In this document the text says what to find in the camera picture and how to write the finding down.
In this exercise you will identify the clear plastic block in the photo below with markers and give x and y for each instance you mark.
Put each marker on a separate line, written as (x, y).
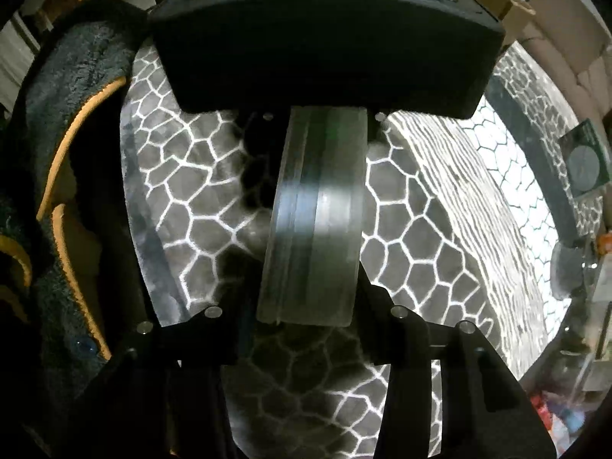
(311, 229)

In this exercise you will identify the brown cardboard box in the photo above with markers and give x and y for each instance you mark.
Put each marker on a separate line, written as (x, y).
(516, 12)

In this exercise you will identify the red printed snack packet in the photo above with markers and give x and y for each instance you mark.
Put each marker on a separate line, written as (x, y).
(545, 406)

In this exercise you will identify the dark fleece robe orange trim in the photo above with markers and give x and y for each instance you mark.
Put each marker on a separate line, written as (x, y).
(62, 67)

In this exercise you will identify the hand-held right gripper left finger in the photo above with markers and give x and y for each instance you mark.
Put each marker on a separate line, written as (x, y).
(244, 306)

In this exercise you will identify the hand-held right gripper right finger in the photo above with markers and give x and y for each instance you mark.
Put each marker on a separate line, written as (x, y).
(372, 291)

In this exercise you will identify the orange drink bottle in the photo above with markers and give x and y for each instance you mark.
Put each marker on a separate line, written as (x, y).
(605, 241)

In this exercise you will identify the grey honeycomb patterned blanket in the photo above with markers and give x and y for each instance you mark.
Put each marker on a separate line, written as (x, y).
(430, 258)

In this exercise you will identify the beige sofa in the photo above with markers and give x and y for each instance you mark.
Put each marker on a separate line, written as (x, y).
(573, 57)

